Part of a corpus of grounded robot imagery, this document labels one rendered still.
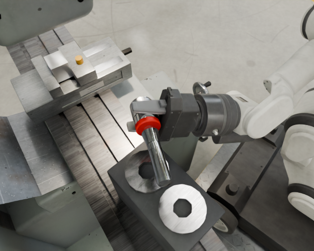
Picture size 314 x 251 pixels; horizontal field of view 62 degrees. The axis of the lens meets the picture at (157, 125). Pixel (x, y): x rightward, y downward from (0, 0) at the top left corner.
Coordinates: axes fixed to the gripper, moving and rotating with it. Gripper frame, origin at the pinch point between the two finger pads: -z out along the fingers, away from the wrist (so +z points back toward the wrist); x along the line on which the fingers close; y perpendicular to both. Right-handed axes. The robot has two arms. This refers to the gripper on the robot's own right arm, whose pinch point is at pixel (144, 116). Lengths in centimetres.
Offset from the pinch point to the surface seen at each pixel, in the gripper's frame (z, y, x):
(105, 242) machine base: 3, -10, -104
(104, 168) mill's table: -4.3, -7.5, -29.2
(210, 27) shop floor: 116, -172, -68
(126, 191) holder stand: -3.5, 9.0, -11.9
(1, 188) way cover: -30.8, -7.5, -34.8
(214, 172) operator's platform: 55, -22, -67
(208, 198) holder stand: 11.3, 14.1, -8.5
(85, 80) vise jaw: -8.0, -31.3, -17.4
